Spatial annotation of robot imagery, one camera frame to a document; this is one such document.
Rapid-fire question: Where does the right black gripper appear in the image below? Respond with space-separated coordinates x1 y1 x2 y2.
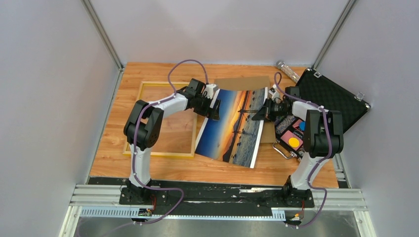
252 97 290 122

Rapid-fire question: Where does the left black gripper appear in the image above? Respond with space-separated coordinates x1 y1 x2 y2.
194 94 221 121

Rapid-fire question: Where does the brown cardboard backing board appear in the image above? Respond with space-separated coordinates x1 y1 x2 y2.
214 76 276 144

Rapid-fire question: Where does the sunset landscape photo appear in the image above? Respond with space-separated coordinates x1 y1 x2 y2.
195 87 268 168

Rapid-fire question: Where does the yellow wooden picture frame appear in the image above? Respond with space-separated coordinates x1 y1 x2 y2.
136 81 197 158

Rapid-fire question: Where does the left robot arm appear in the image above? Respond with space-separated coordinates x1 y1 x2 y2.
122 79 220 204

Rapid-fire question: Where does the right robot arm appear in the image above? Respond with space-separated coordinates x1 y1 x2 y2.
252 86 343 207

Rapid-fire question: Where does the blue round chip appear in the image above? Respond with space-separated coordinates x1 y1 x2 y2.
298 121 305 131

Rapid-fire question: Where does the yellow round chip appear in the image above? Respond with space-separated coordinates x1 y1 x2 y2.
288 137 300 149

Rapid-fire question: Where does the black aluminium chip case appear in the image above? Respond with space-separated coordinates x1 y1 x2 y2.
274 69 370 158

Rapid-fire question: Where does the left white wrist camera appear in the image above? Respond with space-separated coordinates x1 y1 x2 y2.
203 84 219 99

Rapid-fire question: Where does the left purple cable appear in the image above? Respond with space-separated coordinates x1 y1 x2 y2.
76 59 210 237

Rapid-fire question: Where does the purple cable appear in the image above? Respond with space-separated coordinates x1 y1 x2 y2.
273 72 334 229
76 59 210 237

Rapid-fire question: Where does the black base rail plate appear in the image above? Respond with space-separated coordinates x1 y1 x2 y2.
71 177 359 225

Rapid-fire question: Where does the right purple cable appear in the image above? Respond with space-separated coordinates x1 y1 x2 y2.
273 72 334 229

